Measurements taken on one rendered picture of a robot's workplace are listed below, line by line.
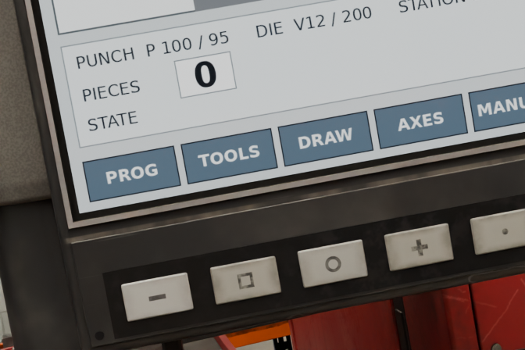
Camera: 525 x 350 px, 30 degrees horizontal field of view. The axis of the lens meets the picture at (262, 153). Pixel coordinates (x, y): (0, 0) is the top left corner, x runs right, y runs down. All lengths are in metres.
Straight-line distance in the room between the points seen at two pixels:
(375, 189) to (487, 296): 0.49
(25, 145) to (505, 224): 0.31
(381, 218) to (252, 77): 0.11
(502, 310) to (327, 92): 0.53
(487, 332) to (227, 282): 0.52
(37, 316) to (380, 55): 0.30
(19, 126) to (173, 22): 0.16
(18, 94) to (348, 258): 0.25
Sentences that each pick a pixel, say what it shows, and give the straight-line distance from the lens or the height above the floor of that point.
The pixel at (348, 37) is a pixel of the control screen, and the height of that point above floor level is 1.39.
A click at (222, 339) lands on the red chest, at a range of 1.54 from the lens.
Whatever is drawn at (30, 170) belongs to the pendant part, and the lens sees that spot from 0.67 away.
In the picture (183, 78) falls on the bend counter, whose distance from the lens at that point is 0.55.
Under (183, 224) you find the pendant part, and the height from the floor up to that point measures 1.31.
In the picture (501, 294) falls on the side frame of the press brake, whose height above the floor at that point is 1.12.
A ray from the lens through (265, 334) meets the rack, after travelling 2.92.
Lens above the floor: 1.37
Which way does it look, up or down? 4 degrees down
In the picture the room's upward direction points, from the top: 10 degrees counter-clockwise
